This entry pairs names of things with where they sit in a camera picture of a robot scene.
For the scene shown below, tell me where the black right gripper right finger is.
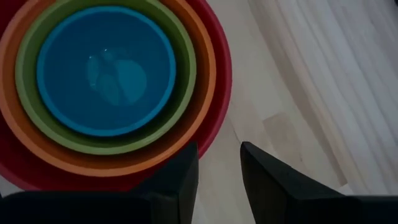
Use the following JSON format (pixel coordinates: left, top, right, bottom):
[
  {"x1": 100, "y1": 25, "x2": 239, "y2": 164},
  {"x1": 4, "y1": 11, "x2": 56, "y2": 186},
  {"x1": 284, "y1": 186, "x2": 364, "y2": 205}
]
[{"x1": 239, "y1": 141, "x2": 398, "y2": 224}]

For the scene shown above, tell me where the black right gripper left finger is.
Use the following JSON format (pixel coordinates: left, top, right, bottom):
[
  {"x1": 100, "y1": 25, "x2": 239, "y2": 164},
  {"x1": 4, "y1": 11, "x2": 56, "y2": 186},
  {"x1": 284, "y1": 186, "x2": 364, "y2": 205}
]
[{"x1": 0, "y1": 142, "x2": 200, "y2": 224}]

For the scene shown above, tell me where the orange plastic bowl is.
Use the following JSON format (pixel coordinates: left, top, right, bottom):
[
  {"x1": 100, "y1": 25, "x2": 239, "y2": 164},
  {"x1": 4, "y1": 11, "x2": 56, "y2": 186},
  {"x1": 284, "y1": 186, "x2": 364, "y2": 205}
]
[{"x1": 0, "y1": 0, "x2": 218, "y2": 178}]

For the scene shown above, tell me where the blue plastic bowl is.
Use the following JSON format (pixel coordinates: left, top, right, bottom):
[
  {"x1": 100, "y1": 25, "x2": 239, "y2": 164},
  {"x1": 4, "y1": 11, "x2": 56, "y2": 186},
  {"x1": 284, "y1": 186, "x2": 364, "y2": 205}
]
[{"x1": 35, "y1": 5, "x2": 177, "y2": 138}]

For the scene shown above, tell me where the green plastic bowl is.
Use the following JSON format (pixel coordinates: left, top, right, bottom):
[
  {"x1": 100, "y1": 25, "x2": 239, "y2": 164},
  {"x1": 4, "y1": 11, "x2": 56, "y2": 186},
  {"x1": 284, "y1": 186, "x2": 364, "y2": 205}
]
[{"x1": 14, "y1": 0, "x2": 198, "y2": 156}]

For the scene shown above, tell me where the large red plastic bowl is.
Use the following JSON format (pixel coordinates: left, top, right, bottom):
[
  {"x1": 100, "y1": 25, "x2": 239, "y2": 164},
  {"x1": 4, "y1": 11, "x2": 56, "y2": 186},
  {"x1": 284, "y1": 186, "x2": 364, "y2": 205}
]
[{"x1": 0, "y1": 0, "x2": 233, "y2": 192}]

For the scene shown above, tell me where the white fabric curtain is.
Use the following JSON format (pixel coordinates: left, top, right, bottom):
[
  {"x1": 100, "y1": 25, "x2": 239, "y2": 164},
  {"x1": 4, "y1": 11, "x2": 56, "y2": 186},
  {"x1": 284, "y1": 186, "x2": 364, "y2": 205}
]
[{"x1": 248, "y1": 0, "x2": 398, "y2": 196}]

